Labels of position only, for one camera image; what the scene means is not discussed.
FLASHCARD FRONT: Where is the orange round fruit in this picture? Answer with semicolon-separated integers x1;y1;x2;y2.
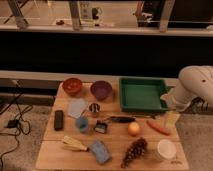
127;122;140;136

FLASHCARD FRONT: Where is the red bowl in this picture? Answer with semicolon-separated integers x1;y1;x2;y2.
62;78;82;96

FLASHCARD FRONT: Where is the white paper cup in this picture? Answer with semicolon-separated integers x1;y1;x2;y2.
156;139;177;161

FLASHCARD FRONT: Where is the wooden board table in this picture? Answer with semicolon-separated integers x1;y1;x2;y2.
35;82;190;171

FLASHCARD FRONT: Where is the small metal cup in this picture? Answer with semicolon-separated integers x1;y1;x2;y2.
89;103;100;116

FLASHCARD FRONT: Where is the blue sponge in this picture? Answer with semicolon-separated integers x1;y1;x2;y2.
89;140;111;165

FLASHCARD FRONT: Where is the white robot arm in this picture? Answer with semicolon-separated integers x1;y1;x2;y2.
160;65;213;112

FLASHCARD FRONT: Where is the purple bowl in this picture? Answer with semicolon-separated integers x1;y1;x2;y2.
90;80;112;101

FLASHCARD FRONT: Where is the green plastic tray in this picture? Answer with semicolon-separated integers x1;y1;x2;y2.
119;78;168;113

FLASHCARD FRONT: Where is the black power adapter with cables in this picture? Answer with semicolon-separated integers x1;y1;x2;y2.
0;80;33;171

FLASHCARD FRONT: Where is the black eraser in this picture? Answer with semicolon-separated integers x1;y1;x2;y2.
54;110;64;131

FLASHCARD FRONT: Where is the orange carrot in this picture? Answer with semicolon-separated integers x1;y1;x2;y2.
146;120;171;136

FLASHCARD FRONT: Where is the black handled tool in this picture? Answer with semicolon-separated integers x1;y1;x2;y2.
104;116;135;123

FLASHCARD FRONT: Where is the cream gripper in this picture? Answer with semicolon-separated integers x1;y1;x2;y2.
164;111;180;129

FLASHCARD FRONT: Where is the blue plastic cup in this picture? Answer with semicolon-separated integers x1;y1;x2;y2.
75;116;89;133

